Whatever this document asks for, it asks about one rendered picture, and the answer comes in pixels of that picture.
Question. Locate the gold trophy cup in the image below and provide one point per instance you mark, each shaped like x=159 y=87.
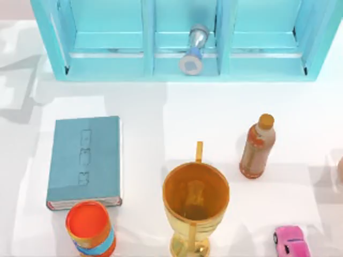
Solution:
x=197 y=203

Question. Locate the grey blue hourglass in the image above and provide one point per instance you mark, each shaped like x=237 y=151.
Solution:
x=193 y=51

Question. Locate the orange brown bottle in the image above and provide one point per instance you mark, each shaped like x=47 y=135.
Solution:
x=256 y=150

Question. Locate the teal blue book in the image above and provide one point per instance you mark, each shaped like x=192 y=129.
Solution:
x=85 y=160

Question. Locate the light blue rack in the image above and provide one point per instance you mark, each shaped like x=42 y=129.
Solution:
x=112 y=48

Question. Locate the orange can with blue band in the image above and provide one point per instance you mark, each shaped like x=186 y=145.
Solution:
x=88 y=227

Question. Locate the pink toy car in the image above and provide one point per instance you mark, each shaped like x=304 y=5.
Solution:
x=292 y=241

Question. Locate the pale translucent object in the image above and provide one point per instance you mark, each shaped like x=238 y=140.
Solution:
x=339 y=168

